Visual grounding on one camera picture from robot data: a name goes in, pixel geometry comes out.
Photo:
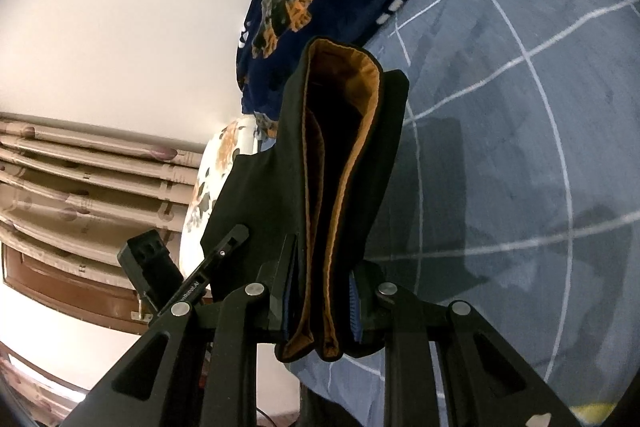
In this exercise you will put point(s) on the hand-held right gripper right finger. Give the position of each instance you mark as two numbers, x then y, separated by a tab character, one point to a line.
356	307

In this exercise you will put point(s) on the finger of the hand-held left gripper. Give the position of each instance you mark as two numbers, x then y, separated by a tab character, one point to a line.
225	252

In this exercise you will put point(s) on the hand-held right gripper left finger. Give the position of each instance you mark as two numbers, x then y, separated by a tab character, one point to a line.
286	307

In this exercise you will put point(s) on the black pants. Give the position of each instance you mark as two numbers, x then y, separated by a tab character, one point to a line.
260	207

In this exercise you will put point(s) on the white floral pillow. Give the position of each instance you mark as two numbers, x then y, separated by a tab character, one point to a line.
210	179

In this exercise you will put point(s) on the beige wooden headboard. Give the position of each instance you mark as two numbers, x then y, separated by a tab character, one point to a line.
75	187

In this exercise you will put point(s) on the blue checked bed sheet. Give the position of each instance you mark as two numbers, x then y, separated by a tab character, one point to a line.
525	107

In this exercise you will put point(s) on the yellow object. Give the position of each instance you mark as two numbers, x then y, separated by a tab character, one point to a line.
597	412

